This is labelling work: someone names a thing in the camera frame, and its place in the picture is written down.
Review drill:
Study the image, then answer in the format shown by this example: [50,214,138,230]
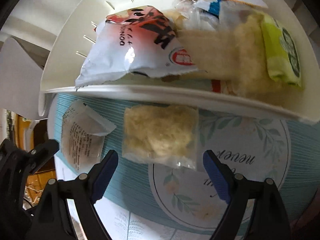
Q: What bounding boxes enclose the wooden desk with drawers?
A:
[10,113,56,210]

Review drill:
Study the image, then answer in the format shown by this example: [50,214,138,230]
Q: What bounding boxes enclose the white red noodle snack bag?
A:
[75,5,199,88]

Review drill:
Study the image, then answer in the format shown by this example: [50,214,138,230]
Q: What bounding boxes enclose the clear bag beige rice cake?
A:
[233,14,282,98]

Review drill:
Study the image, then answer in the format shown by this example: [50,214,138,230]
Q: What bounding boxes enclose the clear bag round crackers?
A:
[60,100,116,173]

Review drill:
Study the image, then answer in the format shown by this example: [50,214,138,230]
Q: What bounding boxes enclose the grey office chair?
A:
[0,38,48,120]

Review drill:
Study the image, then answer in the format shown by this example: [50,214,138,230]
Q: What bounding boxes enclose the clear bag red snack mix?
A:
[167,0,223,31]

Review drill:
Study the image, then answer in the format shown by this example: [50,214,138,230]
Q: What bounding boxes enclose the clear bag pale puffed snack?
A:
[122,105,199,170]

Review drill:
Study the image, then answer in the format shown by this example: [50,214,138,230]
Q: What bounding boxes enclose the white plastic storage bin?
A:
[40,0,319,124]

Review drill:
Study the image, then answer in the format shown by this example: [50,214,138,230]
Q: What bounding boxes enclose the red white cookie packet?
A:
[211,80,237,95]

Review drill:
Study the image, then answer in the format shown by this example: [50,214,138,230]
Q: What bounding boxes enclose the green snack packet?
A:
[260,13,302,87]

